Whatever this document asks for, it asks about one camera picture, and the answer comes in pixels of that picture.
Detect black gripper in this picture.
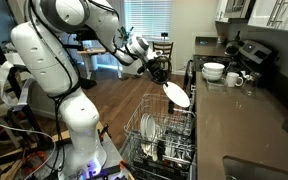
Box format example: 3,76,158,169
146,56,172,85

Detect white dinner plate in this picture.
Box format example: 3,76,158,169
140,113,151,141
162,82,191,108
145,113,157,141

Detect wooden dining chair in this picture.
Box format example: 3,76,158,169
152,41,174,73

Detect white ceramic bowl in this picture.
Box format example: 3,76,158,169
203,62,226,75
201,72,224,83
202,68,225,79

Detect clear glass dish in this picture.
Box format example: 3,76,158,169
204,78,228,94

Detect green potted plant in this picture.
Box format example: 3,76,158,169
117,25,134,48

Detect white window blinds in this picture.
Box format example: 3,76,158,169
123,0,173,38

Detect white ceramic mug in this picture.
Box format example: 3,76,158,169
225,71,244,88

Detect black utensil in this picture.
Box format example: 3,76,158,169
156,139,167,162

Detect white desk with wooden top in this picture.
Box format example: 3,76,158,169
77,47,123,80

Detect black clamp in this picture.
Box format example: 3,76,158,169
98,123,111,138

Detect tall clear drinking glass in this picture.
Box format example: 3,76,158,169
241,72,261,97

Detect black stove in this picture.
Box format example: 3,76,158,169
183,39,280,98

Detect metal robot mounting table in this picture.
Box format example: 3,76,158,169
42,133,135,180

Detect stainless microwave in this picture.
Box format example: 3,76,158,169
224,0,256,19

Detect wooden plank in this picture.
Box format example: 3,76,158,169
52,120,105,144

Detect stainless kitchen sink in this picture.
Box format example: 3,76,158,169
222,154,288,180

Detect black metal stand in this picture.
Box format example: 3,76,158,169
0,13,48,148

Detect black rack handle piece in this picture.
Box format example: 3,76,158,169
168,99,176,115

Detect white wire dish rack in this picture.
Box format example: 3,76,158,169
123,93,197,148

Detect grey wire lower dish rack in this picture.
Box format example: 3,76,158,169
119,131,198,180

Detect narrow white wall cabinet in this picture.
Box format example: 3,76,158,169
214,0,230,24

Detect large white wall cabinet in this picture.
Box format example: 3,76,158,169
247,0,288,34

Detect metal cabinet handle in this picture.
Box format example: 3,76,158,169
266,0,282,27
274,0,288,28

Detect thin white cable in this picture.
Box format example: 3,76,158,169
0,115,53,139

